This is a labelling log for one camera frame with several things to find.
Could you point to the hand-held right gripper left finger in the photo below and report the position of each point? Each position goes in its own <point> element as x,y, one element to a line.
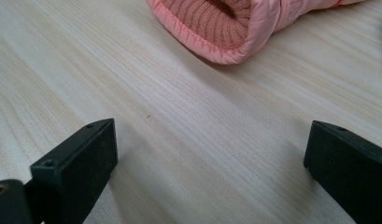
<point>76,168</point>

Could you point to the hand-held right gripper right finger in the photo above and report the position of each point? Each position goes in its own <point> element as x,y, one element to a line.
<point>350,168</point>

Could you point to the pink and grey glove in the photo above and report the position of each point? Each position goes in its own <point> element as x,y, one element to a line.
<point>216,28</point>

